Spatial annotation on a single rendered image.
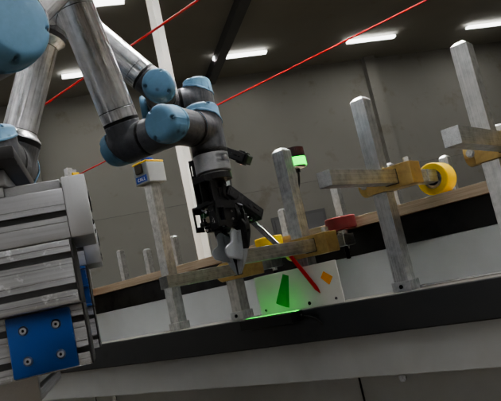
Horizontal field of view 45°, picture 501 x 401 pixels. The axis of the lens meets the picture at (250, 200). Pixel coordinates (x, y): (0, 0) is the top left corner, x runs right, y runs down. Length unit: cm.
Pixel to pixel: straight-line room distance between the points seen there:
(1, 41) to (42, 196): 22
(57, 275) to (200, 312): 123
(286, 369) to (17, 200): 93
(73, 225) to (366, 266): 95
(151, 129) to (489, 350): 80
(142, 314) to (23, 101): 100
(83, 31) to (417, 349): 96
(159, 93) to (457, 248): 80
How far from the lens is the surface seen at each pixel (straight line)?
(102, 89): 127
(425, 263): 158
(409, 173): 134
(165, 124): 117
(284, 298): 155
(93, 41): 129
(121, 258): 383
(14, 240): 91
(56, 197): 91
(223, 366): 177
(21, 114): 164
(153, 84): 145
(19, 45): 91
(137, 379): 207
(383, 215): 137
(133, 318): 237
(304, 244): 143
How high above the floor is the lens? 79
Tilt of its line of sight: 8 degrees up
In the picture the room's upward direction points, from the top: 12 degrees counter-clockwise
